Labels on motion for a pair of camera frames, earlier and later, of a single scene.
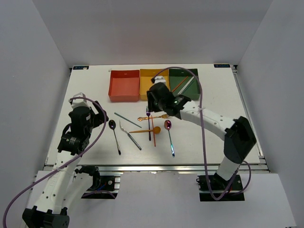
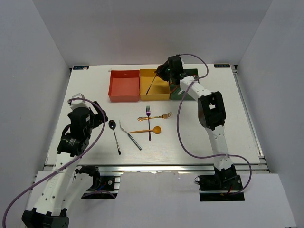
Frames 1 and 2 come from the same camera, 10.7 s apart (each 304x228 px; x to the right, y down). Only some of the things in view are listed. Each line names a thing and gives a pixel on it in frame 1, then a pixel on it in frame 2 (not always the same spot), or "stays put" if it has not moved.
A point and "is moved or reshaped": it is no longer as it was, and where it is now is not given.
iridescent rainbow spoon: x=167 y=125 is moved or reshaped
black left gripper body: x=97 y=118 stays put
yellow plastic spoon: x=156 y=130 stays put
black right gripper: x=151 y=107 -> x=160 y=71
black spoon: x=112 y=124 stays put
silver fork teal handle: x=123 y=129 stays put
